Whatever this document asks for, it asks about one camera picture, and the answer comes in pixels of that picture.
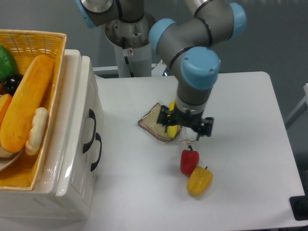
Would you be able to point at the black lower drawer handle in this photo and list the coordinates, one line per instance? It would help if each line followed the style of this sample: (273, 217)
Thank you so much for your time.
(97, 151)

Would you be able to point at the yellow banana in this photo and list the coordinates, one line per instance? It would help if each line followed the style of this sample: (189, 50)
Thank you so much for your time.
(172, 130)

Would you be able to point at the yellow bell pepper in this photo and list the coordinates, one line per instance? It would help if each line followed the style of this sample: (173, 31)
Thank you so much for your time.
(199, 180)

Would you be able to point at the white plate in basket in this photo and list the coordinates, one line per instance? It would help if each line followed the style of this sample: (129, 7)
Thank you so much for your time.
(7, 158)

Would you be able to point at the orange baguette bread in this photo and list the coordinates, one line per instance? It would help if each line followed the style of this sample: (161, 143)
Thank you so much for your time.
(17, 122)

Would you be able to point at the black device at table edge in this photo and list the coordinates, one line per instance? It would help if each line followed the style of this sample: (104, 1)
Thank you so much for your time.
(299, 206)

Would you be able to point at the cream croissant pastry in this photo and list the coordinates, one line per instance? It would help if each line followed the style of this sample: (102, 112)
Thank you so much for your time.
(36, 133)

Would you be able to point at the brown bread slice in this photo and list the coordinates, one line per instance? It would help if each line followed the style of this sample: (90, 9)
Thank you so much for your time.
(149, 123)

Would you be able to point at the green toy vegetable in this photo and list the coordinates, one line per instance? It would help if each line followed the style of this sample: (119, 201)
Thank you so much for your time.
(8, 65)

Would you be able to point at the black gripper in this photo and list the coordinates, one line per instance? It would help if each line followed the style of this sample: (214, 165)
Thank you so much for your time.
(202, 126)

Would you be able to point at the orange toy food piece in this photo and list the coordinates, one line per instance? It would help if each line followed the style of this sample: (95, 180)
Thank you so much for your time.
(5, 101)

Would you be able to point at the white frame at right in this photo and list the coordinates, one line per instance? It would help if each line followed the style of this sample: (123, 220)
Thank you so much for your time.
(298, 110)

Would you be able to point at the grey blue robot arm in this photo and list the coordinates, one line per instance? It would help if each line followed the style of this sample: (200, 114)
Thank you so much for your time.
(185, 49)

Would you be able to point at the red bell pepper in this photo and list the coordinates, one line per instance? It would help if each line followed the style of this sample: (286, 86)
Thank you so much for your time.
(189, 160)

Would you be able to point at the white top drawer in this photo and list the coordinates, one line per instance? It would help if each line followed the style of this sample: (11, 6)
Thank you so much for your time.
(76, 178)

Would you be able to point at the white drawer cabinet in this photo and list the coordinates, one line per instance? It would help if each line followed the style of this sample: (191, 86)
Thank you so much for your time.
(42, 202)

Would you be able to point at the black toy fruit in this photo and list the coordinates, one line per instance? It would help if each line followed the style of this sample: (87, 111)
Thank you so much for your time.
(11, 83)

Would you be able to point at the yellow wicker basket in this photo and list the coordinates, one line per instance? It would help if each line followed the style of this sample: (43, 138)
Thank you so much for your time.
(25, 46)

